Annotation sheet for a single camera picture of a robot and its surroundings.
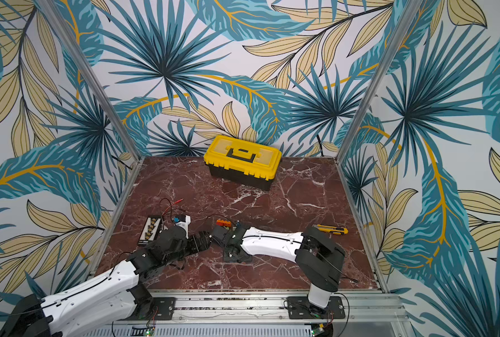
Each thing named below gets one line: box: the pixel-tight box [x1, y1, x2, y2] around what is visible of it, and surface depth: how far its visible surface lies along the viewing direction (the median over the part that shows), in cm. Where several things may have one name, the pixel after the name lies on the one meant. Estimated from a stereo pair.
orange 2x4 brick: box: [215, 219, 232, 227], surface depth 95 cm
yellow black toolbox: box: [203, 135, 283, 191], surface depth 100 cm
